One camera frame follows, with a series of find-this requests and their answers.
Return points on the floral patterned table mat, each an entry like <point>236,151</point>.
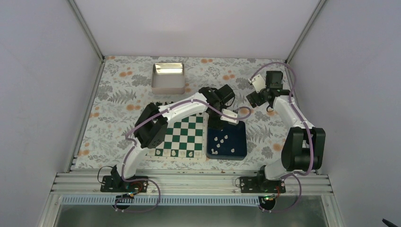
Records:
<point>125,89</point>

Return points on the aluminium front rail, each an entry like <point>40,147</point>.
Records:
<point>186,184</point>

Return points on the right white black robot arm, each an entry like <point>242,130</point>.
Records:
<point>303,149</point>

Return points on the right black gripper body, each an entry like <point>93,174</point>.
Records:
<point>258,101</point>

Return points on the aluminium frame post right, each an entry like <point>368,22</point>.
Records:
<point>316,12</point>

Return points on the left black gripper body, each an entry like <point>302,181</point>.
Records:
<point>212,123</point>

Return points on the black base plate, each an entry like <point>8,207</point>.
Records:
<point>255,185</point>
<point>121,186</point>

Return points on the green white chess board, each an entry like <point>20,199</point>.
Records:
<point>189,134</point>

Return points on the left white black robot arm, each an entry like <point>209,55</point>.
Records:
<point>151,127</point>

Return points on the aluminium frame post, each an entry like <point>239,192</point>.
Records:
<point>316,12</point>
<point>86,29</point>

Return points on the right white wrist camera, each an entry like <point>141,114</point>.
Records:
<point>258,82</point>

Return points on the aluminium frame post left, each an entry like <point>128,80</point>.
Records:
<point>86,29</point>

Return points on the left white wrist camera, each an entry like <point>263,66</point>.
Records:
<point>229,117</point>

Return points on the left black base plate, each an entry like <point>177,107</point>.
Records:
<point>121,186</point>

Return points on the pink metal tin box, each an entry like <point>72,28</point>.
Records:
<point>168,78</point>

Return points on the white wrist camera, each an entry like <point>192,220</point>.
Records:
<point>258,82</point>
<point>229,117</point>

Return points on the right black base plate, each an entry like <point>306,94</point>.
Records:
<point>255,185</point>

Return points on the dark blue plastic tray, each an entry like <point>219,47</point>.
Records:
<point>236,140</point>

